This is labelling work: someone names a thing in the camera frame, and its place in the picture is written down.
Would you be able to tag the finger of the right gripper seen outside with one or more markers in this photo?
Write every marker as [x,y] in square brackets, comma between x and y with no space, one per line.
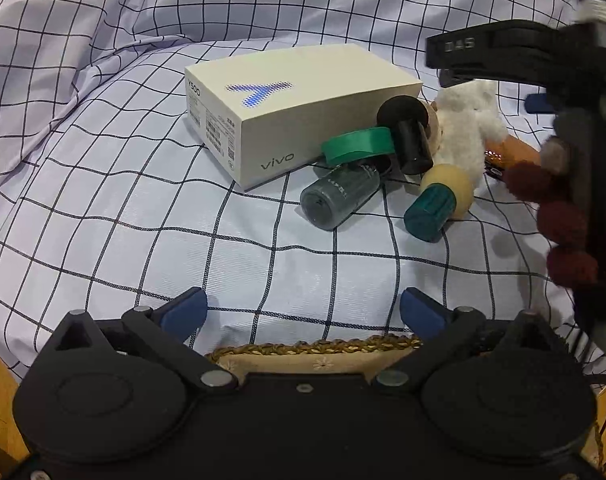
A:
[514,51]

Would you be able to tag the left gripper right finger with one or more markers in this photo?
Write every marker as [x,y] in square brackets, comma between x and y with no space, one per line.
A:
[444,334]

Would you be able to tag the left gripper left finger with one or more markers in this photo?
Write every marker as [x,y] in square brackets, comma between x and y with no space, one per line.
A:
[160,335]

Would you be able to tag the white fluffy plush toy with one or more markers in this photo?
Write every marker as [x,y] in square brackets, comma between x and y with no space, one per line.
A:
[468,117]

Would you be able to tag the teal handle cream sponge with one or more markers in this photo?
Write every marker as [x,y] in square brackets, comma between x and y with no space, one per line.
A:
[446,193]

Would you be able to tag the black makeup sponge brush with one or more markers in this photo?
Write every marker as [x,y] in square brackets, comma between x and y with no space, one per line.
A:
[408,120]

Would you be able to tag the woven lined basket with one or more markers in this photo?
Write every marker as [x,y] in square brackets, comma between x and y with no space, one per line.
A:
[355,356]

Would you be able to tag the brown leather wallet case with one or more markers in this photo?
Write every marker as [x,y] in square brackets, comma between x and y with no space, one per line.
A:
[499,156]

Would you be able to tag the checkered lavender sheet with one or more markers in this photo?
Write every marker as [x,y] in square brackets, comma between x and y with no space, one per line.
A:
[108,201]

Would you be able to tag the grey translucent bottle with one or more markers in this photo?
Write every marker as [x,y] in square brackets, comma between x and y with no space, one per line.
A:
[331,199]

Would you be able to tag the green tape roll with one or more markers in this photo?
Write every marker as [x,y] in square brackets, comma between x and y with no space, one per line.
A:
[358,145]

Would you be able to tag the white vivo phone box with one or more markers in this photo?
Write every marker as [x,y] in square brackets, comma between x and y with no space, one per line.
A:
[265,113]

